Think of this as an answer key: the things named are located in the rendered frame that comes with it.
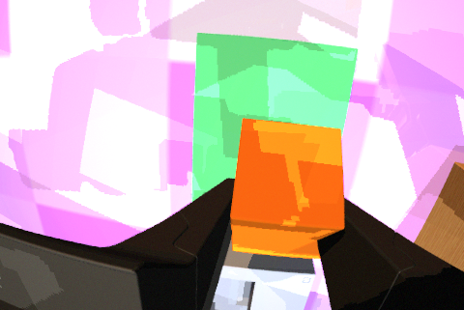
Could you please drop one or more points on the orange l-shaped part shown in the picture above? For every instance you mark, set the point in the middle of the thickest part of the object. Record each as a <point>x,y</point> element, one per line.
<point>289,188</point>

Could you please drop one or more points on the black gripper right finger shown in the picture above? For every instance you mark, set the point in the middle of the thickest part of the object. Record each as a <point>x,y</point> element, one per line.
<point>367,266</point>

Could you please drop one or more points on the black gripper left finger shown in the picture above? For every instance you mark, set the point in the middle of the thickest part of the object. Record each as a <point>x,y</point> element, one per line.
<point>175,265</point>

